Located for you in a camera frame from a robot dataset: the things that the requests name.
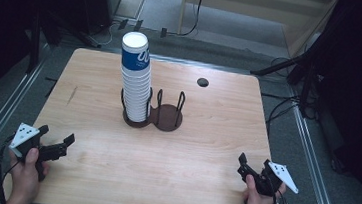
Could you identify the black round table grommet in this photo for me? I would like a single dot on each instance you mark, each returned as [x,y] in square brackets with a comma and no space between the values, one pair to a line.
[202,82]

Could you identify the black metal stand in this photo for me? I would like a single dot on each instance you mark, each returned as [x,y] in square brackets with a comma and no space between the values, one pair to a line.
[299,65]

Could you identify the light wooden frame furniture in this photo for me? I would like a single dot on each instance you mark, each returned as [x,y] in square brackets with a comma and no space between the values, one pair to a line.
[245,7]

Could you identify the black cabinet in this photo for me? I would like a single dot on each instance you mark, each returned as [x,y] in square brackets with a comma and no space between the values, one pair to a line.
[98,0]

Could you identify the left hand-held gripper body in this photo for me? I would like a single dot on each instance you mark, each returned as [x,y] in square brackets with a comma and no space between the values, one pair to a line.
[24,135]

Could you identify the black upright stand post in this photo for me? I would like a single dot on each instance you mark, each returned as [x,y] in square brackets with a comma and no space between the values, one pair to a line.
[35,44]

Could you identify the stack of white paper cups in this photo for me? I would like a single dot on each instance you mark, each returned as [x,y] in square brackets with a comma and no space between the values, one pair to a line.
[135,92]

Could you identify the person's left hand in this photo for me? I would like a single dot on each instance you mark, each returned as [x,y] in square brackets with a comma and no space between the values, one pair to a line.
[24,177]

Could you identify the dark brown cup holder rack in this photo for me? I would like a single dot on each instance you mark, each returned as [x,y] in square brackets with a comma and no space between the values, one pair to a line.
[167,117]

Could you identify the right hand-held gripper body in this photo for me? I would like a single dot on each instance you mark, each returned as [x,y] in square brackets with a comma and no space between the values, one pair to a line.
[284,177]

